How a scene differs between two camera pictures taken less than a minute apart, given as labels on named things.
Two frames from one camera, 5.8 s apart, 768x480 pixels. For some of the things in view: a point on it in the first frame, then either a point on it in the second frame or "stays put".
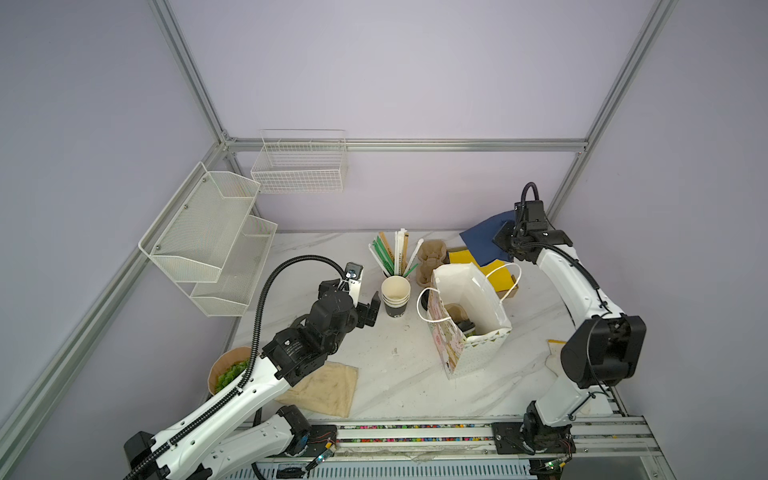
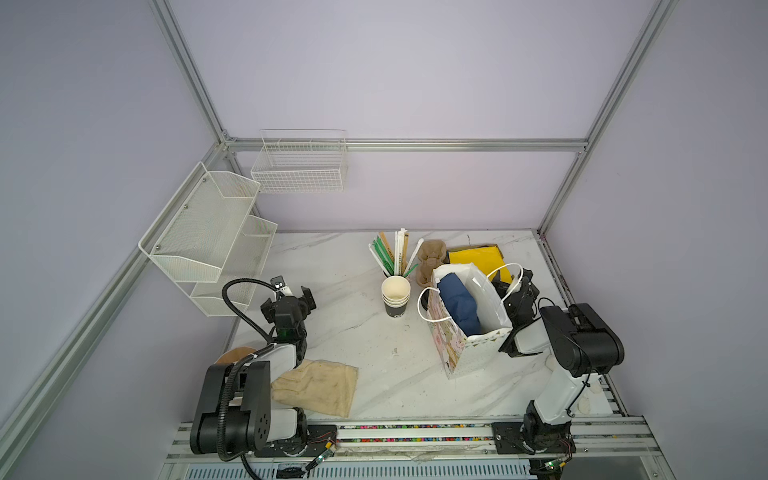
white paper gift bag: (466, 311) stays put
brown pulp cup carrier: (431, 257) stays put
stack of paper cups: (395, 293) stays put
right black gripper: (496, 236) → (527, 290)
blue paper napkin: (479, 238) → (459, 302)
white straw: (414, 255) stays put
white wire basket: (301, 161) stays put
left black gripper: (361, 316) → (305, 301)
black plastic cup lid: (424, 299) stays put
